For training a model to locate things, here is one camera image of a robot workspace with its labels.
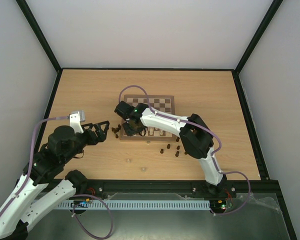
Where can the black frame post right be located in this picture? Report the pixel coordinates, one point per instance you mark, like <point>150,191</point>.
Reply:
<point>266,20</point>

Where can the white chess queen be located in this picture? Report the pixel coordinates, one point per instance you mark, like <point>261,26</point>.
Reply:
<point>151,131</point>

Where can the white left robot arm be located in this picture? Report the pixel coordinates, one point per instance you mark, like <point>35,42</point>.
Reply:
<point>21,211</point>

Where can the black frame post left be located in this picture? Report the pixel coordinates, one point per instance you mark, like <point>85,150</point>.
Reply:
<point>29,16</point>

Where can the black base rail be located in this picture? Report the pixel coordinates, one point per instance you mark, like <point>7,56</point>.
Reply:
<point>193,188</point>

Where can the white slotted cable duct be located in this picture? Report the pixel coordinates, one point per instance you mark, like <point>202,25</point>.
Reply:
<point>201,205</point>

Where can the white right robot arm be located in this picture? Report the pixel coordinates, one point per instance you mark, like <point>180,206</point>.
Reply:
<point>197,139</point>

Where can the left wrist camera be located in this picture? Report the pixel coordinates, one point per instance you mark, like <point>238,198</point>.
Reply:
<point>75,119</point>

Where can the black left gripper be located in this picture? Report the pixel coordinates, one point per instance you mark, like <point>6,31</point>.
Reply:
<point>102,136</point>

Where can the wooden chess board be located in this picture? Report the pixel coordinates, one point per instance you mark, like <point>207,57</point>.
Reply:
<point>159,113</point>

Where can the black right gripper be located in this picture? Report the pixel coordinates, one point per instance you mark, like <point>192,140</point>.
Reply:
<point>127,128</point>

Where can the black frame post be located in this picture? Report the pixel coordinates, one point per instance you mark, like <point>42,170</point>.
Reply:
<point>29,16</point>
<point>266,20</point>

